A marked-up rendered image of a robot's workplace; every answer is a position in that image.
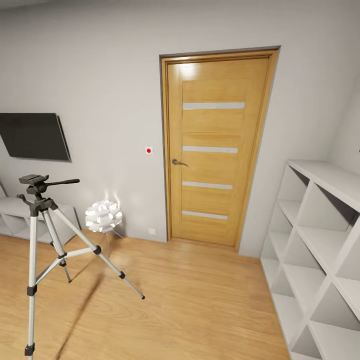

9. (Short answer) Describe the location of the camera tripod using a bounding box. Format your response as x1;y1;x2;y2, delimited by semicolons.
17;174;145;360

